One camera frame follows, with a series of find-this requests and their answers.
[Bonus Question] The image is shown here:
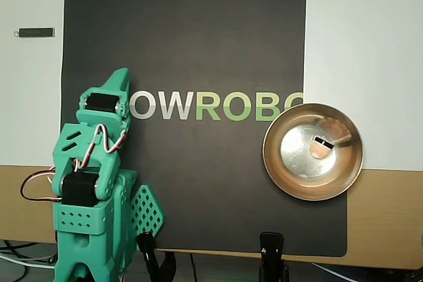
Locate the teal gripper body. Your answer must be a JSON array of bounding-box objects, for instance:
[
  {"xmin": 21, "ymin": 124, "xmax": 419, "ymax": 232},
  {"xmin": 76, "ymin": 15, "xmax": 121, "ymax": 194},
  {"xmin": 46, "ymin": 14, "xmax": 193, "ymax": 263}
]
[{"xmin": 75, "ymin": 87, "xmax": 130, "ymax": 131}]

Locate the teal moving gripper finger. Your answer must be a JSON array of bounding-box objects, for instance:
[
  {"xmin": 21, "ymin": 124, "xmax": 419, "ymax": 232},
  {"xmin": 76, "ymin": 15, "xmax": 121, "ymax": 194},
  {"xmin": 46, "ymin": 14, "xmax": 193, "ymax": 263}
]
[{"xmin": 117, "ymin": 80, "xmax": 132, "ymax": 122}]

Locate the teal fixed gripper finger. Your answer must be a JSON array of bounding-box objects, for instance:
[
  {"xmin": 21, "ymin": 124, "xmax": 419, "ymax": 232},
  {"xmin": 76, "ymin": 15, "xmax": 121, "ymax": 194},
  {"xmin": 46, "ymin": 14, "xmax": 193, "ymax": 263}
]
[{"xmin": 98, "ymin": 67, "xmax": 131, "ymax": 94}]

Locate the cork ball with black band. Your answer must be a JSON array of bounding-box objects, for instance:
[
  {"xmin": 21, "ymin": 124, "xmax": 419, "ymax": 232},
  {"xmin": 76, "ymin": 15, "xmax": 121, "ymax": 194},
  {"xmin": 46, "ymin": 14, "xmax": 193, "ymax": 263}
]
[{"xmin": 309, "ymin": 135, "xmax": 334, "ymax": 160}]

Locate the metal bowl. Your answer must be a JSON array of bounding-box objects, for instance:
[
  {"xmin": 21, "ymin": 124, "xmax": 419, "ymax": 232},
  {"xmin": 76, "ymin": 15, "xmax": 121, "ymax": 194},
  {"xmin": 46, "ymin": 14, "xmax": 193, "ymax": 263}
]
[{"xmin": 262, "ymin": 102, "xmax": 364, "ymax": 201}]

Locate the white paper sheet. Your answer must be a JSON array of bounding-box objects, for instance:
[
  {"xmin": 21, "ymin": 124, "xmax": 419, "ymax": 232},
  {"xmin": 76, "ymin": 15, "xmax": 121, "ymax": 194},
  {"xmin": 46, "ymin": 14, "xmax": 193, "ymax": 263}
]
[
  {"xmin": 0, "ymin": 0, "xmax": 66, "ymax": 167},
  {"xmin": 302, "ymin": 0, "xmax": 423, "ymax": 171}
]

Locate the black WOWROBO mat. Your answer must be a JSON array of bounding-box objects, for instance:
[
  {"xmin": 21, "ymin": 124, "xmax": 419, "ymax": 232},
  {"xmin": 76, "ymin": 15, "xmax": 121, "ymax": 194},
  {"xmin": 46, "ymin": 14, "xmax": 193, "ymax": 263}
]
[{"xmin": 55, "ymin": 0, "xmax": 348, "ymax": 258}]

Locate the black USB stick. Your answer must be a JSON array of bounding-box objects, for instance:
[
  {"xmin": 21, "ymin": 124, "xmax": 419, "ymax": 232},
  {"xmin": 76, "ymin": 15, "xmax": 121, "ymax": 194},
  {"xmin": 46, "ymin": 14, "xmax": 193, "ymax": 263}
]
[{"xmin": 13, "ymin": 27, "xmax": 56, "ymax": 39}]

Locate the black table clamp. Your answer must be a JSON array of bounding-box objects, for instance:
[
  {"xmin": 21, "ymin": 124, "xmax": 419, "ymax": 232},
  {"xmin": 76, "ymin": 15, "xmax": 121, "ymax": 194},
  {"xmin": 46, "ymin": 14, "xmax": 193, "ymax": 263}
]
[{"xmin": 136, "ymin": 231, "xmax": 178, "ymax": 282}]

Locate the red white black servo cable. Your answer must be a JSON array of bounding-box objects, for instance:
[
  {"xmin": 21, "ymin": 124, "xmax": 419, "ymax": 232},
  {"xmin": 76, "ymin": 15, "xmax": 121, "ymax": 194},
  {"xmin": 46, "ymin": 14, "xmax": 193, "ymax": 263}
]
[
  {"xmin": 20, "ymin": 168, "xmax": 64, "ymax": 202},
  {"xmin": 73, "ymin": 125, "xmax": 129, "ymax": 168}
]

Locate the thin black hanging cable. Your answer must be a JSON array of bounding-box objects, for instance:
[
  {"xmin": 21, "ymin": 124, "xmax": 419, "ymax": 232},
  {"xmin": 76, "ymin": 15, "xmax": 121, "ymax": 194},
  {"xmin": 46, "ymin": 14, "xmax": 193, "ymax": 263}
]
[{"xmin": 188, "ymin": 253, "xmax": 199, "ymax": 282}]

